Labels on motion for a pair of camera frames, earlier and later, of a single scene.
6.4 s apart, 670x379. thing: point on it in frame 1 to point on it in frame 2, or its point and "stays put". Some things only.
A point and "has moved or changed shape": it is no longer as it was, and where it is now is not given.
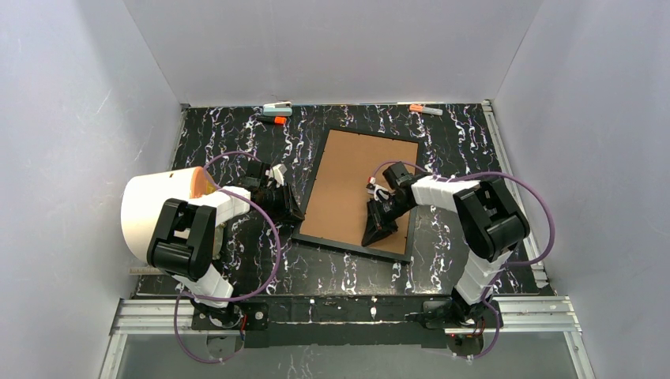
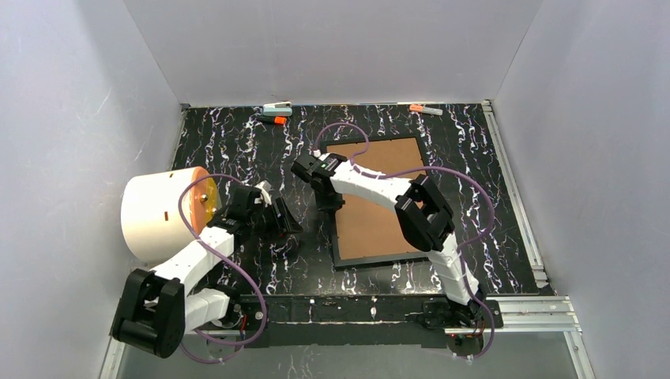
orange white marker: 427,110 stays put
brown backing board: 338,204 has moved or changed shape
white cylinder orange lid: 145,196 stays put
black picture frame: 382,253 to 375,260
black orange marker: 276,119 stays put
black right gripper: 384,213 to 331,197
